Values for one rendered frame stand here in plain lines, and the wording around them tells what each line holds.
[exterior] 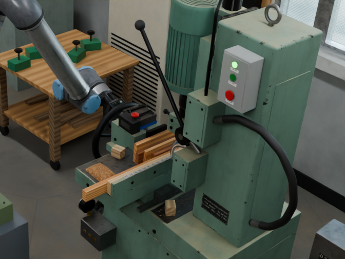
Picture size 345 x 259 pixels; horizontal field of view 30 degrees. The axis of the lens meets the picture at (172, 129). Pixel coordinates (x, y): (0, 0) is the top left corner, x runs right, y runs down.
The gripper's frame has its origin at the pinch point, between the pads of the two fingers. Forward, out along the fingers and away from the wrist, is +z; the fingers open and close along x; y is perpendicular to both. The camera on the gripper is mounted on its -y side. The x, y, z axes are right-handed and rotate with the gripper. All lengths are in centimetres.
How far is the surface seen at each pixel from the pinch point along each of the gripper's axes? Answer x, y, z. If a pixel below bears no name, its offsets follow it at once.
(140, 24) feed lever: -25, 73, 5
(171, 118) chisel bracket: -13.6, 41.6, 23.7
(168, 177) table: -20, 27, 38
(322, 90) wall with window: 124, -5, 16
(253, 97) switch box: -24, 84, 51
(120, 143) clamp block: -22.2, 21.0, 14.0
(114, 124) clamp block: -22.2, 25.2, 8.2
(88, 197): -53, 30, 33
